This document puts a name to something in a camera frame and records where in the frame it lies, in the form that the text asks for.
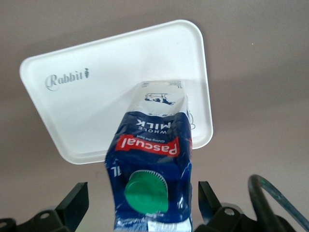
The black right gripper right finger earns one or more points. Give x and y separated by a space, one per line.
224 221

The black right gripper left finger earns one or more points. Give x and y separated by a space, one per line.
60 217

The blue white Pascal milk carton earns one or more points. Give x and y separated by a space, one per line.
152 149

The white Rabbit print tray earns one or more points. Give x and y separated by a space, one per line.
96 101

